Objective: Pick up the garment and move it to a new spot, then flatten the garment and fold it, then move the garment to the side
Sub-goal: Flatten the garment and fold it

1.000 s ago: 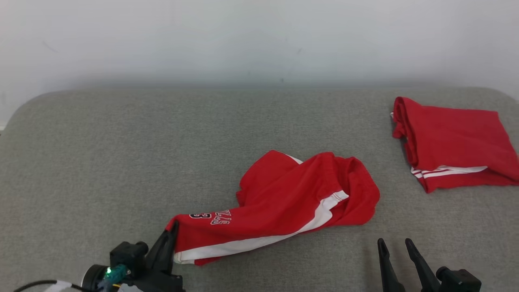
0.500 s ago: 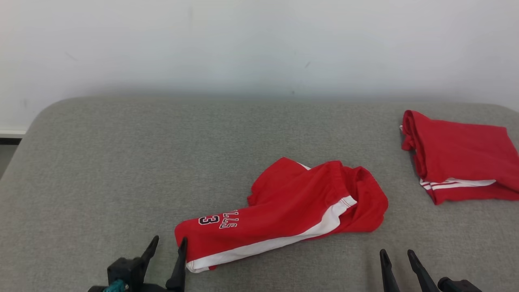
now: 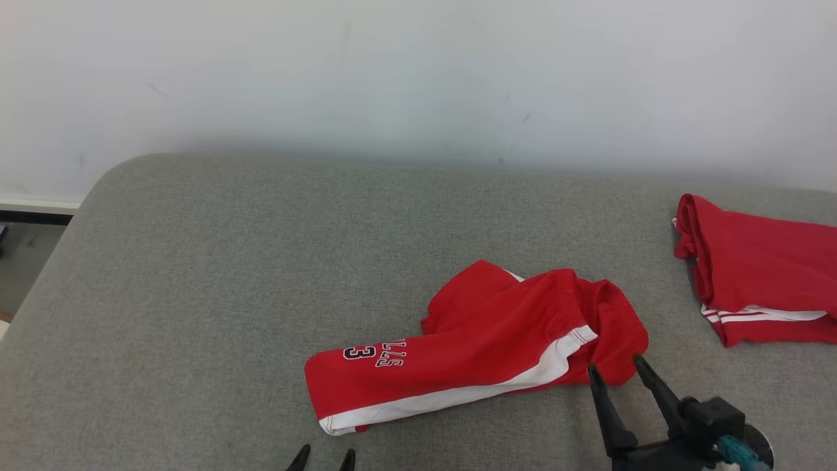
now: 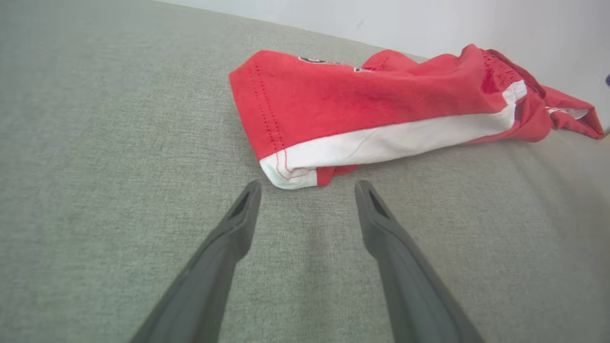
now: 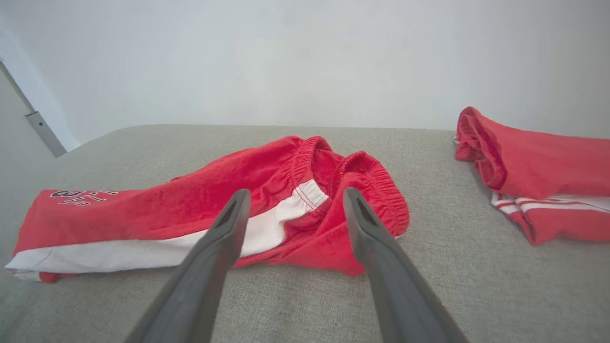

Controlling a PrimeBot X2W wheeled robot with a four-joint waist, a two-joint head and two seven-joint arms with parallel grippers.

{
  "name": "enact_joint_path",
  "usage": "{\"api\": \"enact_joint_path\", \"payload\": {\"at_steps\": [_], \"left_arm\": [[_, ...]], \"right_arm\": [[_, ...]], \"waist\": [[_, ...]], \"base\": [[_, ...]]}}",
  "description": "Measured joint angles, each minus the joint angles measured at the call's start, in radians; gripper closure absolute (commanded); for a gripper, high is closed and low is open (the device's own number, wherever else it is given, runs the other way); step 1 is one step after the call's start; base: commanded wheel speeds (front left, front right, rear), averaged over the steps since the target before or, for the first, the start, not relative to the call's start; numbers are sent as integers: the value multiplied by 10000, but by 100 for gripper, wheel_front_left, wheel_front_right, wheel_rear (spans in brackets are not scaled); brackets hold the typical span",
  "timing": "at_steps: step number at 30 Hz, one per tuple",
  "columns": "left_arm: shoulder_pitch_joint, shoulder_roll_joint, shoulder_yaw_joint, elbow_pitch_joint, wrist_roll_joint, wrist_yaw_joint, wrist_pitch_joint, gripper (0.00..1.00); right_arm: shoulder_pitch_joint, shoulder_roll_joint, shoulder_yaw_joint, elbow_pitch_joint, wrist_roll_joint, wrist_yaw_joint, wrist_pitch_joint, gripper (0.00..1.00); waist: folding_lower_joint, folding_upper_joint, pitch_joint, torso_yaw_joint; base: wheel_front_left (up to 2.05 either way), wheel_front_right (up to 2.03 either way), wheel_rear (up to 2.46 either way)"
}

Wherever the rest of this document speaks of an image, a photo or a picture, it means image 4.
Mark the red white jersey shirt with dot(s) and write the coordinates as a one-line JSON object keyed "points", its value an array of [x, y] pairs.
{"points": [[357, 105]]}

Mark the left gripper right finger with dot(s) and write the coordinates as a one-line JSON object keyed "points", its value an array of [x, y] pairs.
{"points": [[410, 286]]}

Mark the grey fabric sofa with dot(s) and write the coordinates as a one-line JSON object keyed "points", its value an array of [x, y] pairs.
{"points": [[95, 166]]}

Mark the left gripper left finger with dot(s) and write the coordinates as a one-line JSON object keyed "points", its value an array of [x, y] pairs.
{"points": [[209, 276]]}

